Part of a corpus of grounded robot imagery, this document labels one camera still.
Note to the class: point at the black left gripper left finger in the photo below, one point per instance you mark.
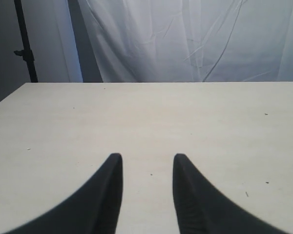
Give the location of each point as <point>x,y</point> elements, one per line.
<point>92,209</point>

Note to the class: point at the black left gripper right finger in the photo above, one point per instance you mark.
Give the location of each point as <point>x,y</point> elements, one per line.
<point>231,195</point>

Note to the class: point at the black tripod stand pole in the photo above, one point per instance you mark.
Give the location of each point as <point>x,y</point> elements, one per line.
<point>26,53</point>

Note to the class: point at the white backdrop curtain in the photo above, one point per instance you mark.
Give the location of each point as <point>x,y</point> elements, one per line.
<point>183,40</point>

